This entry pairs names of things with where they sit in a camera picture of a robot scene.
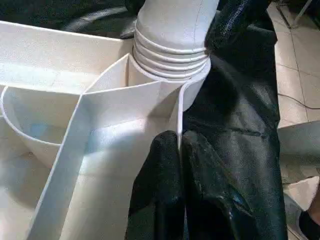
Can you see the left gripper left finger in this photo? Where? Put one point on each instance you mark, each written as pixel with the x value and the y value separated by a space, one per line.
pixel 157 195

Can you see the white plastic table top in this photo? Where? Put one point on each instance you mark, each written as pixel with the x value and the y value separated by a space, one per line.
pixel 50 150

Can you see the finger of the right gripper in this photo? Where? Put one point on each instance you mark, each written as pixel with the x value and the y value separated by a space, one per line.
pixel 235 20

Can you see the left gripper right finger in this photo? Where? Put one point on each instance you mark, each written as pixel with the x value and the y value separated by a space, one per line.
pixel 210 200

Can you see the white plastic table leg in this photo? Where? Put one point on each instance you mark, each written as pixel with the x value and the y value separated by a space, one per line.
pixel 172 30

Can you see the black work mat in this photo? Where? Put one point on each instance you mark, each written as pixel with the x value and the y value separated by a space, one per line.
pixel 240 125

